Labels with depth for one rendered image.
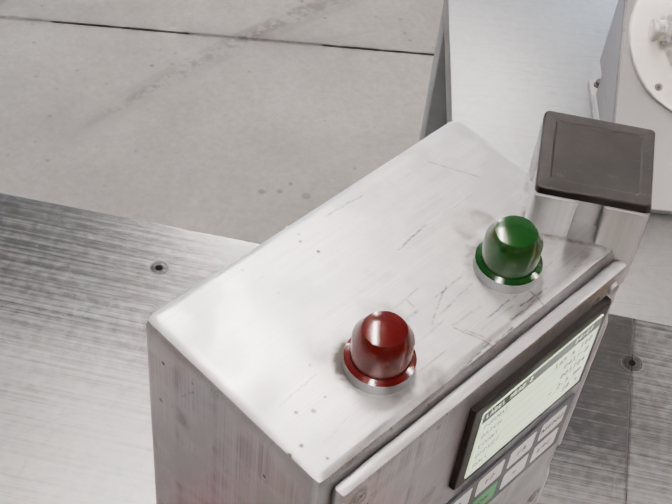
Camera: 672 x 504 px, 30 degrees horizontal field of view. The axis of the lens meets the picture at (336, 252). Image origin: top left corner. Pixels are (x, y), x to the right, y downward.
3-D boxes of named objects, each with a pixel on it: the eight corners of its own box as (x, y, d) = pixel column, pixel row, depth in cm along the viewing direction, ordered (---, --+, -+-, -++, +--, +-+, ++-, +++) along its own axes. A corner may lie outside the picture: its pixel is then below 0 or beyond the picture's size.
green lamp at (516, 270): (458, 264, 48) (468, 224, 46) (503, 232, 49) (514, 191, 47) (510, 305, 47) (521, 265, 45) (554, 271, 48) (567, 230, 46)
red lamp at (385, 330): (326, 362, 44) (331, 322, 43) (378, 324, 46) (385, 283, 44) (379, 408, 43) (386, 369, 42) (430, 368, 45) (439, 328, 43)
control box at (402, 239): (155, 564, 59) (139, 315, 45) (403, 372, 68) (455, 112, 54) (301, 723, 55) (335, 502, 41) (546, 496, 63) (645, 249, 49)
